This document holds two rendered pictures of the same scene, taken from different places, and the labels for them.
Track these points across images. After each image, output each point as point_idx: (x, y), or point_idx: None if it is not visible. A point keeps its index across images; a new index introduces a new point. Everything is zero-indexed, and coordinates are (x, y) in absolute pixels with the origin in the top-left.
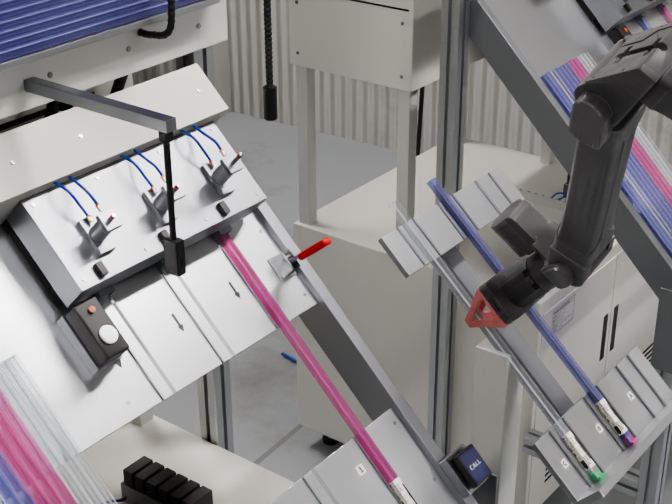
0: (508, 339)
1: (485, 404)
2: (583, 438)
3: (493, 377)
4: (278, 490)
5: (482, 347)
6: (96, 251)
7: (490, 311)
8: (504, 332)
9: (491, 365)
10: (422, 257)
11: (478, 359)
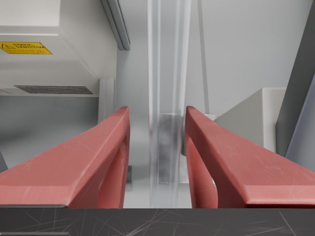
0: (296, 146)
1: (231, 128)
2: None
3: (246, 134)
4: (39, 3)
5: (266, 100)
6: None
7: (197, 164)
8: (305, 133)
9: (252, 127)
10: None
11: (253, 100)
